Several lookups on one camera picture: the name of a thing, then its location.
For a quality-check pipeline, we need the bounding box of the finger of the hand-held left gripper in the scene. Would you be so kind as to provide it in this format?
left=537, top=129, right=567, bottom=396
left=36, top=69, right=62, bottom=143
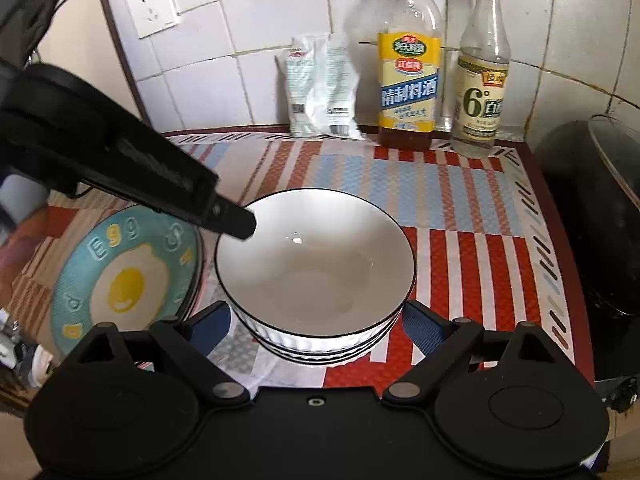
left=200, top=199, right=259, bottom=242

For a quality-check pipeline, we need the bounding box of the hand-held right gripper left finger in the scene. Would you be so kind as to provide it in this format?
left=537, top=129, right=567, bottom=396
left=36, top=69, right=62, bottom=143
left=75, top=301, right=251, bottom=406

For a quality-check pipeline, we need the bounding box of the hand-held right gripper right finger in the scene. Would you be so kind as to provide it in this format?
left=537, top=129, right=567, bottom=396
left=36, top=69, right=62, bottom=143
left=382, top=301, right=556, bottom=406

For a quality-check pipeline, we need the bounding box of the white ribbed bowl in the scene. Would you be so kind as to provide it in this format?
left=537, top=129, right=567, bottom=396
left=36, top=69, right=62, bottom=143
left=247, top=310, right=407, bottom=362
left=267, top=337, right=388, bottom=369
left=214, top=188, right=418, bottom=351

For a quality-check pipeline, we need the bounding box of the blue fried egg plate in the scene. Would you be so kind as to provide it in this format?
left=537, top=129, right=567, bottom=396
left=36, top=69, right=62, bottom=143
left=49, top=204, right=202, bottom=372

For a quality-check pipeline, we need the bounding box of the white board with dark edge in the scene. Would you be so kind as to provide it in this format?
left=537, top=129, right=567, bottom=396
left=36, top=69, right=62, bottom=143
left=36, top=0, right=152, bottom=128

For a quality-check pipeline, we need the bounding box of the striped table mat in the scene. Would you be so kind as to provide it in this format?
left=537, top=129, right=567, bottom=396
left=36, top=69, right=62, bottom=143
left=9, top=127, right=597, bottom=392

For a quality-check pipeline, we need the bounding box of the white plastic packet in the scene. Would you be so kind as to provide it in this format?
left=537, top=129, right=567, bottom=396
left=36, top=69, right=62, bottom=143
left=274, top=32, right=366, bottom=141

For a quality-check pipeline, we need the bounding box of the black pot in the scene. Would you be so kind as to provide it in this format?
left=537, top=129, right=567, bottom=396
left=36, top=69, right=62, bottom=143
left=532, top=114, right=640, bottom=382

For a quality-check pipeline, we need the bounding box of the yellow label bottle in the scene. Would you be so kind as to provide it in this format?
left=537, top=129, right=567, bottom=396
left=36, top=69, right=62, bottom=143
left=375, top=0, right=444, bottom=152

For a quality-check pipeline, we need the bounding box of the clear bottle with white label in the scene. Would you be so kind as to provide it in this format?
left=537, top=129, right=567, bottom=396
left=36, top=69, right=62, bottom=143
left=451, top=0, right=512, bottom=157

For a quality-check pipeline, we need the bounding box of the glass pot lid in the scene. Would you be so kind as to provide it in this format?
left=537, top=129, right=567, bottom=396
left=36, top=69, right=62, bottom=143
left=586, top=114, right=640, bottom=198

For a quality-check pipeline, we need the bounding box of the white wall socket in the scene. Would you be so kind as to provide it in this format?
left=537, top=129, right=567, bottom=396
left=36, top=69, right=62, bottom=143
left=124, top=0, right=181, bottom=40

